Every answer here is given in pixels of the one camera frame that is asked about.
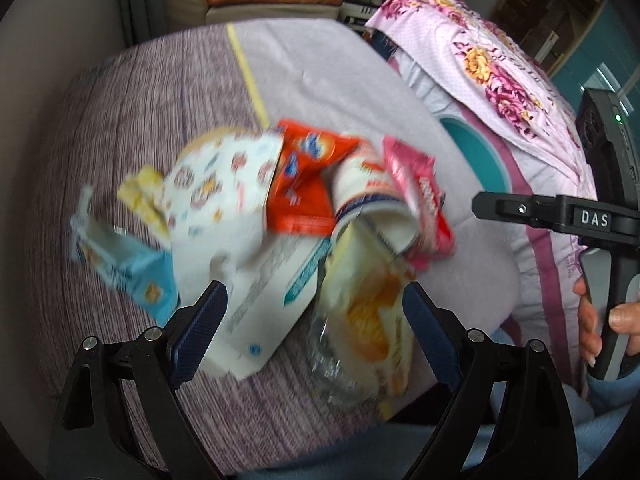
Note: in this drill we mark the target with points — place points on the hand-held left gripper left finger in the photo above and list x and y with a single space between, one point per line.
197 330

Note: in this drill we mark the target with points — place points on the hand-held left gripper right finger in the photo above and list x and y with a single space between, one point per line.
430 335

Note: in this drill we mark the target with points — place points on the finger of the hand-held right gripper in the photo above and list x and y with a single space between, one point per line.
520 207

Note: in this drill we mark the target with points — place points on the large yellow packet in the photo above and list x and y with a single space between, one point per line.
370 310

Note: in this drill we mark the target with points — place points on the white cardboard box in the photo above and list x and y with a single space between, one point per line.
265 300

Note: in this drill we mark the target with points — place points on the person's right hand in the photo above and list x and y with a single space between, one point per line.
587 325

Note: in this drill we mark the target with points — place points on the teal pillow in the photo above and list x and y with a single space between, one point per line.
480 150

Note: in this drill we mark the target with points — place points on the pink packet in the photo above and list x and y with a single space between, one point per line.
425 200

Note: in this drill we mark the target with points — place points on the light blue packet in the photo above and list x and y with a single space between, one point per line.
125 260

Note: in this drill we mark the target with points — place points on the clear plastic wrapper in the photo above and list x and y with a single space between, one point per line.
330 365

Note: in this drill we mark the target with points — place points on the white doughnut printed bag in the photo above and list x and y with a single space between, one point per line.
220 195

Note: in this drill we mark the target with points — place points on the small yellow packet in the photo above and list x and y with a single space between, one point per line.
145 195

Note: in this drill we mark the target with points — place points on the pink floral blanket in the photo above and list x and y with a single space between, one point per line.
475 60

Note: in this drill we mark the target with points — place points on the white paper cup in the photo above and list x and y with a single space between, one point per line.
360 185

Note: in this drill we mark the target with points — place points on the light blue trousers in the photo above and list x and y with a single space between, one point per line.
582 405

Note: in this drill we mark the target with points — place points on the orange snack packet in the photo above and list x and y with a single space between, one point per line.
300 180

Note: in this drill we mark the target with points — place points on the wooden shelf unit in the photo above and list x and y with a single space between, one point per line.
550 10

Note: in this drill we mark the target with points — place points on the purple striped bed sheet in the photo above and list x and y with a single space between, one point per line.
150 110

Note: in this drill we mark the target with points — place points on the dark grey metal frame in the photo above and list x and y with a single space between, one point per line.
142 0

